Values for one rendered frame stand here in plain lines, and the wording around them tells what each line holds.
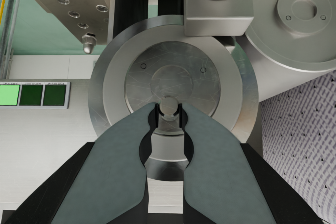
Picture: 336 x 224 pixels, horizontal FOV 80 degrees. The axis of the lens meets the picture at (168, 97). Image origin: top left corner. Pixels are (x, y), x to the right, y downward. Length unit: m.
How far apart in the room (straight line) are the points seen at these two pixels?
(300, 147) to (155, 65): 0.25
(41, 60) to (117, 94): 3.49
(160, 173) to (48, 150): 0.44
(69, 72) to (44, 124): 2.80
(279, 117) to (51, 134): 0.50
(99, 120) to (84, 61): 3.15
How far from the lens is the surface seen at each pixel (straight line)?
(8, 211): 0.68
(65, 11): 0.51
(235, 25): 0.17
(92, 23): 0.53
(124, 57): 0.18
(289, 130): 0.36
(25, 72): 3.73
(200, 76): 0.16
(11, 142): 0.64
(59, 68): 3.46
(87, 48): 0.57
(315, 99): 0.31
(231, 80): 0.17
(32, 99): 0.61
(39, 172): 0.60
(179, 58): 0.16
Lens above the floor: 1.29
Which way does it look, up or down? 11 degrees down
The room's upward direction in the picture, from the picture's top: 180 degrees counter-clockwise
